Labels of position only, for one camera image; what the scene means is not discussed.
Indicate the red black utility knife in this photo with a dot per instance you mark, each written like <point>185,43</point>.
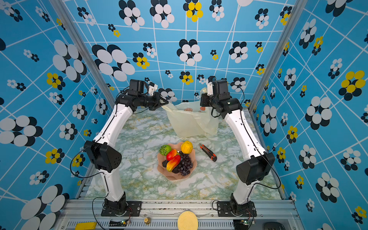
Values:
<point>209,153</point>

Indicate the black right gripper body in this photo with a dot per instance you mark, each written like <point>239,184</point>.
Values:
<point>208,101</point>

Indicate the translucent yellowish plastic bag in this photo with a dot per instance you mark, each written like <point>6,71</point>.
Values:
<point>191,119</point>

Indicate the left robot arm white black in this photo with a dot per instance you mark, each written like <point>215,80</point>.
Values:
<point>102,154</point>

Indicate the aluminium front rail frame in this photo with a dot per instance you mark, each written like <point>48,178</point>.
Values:
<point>164,215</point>

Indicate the yellow box on rail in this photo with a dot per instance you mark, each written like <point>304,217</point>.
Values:
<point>86,226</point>

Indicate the yellow lemon fruit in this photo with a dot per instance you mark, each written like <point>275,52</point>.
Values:
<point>186,147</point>

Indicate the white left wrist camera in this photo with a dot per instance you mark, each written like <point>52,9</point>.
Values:
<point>152,88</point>

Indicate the dark avocado fruit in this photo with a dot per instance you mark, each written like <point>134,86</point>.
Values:
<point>164,163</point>

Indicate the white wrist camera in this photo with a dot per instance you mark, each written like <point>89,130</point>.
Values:
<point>152,88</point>
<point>210,88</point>

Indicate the dark purple grape bunch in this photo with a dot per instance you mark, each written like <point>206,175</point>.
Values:
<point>184,166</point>

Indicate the small brass knob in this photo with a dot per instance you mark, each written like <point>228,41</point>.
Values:
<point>147,221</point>

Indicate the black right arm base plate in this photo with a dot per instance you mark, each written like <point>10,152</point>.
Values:
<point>232,209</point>

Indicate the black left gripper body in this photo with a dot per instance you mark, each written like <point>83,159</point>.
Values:
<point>152,103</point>

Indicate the pink scalloped fruit plate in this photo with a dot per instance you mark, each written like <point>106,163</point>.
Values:
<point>172,176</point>

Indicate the red yellow mango fruit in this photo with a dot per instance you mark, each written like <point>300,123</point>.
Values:
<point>173,163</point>

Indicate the green kiwi fruit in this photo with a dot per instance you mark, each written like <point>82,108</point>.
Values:
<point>165,149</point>

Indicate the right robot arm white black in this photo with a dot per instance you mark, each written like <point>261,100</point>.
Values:
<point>257,161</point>

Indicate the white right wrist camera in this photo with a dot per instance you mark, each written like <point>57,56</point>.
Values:
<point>210,88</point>

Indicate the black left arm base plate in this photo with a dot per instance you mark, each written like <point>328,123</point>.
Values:
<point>130,208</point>

